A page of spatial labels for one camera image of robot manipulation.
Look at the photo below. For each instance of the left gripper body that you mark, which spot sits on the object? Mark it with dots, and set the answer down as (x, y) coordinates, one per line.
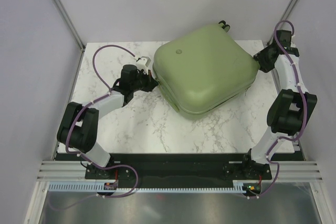
(142, 82)

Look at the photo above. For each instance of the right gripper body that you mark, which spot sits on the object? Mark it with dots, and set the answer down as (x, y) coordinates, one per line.
(264, 62)

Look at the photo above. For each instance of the green suitcase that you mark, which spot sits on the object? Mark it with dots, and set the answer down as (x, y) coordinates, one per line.
(202, 70)

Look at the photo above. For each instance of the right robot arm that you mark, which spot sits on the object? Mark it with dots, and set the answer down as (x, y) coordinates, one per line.
(289, 114)

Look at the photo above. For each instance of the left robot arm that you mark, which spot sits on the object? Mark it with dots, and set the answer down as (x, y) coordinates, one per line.
(78, 129)

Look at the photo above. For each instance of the green suitcase wheel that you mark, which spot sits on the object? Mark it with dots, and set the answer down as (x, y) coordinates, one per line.
(224, 26)

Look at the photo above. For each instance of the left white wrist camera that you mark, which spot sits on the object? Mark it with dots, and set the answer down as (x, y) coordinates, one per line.
(143, 64)

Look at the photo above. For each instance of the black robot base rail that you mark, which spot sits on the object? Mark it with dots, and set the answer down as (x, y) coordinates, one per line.
(180, 171)

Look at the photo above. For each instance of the left aluminium frame post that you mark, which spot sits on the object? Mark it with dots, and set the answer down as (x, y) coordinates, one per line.
(68, 22)

